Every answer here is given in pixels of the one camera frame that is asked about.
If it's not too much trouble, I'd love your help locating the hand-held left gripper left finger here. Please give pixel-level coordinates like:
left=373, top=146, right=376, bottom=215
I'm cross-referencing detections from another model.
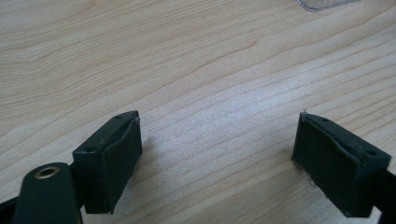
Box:
left=72, top=109, right=144, bottom=215

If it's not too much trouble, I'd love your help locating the clear plastic container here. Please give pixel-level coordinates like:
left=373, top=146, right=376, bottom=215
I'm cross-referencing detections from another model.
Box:
left=295, top=0, right=361, bottom=13

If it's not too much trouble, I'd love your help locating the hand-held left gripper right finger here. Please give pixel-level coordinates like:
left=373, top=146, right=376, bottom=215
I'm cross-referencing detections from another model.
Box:
left=291, top=108, right=392, bottom=218

